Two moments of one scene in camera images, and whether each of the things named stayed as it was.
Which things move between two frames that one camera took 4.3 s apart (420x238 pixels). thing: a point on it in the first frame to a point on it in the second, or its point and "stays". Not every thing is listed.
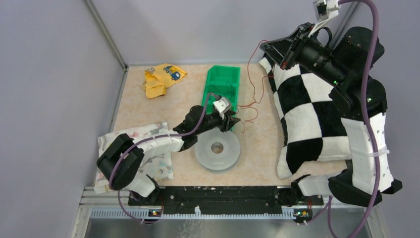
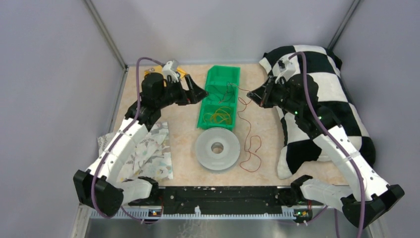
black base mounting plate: (224, 200) stays
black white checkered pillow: (310, 118) stays
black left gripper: (230, 121) to (196, 93)
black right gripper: (285, 51) to (262, 94)
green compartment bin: (223, 81) stays
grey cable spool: (217, 150) stays
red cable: (243, 105) to (242, 104)
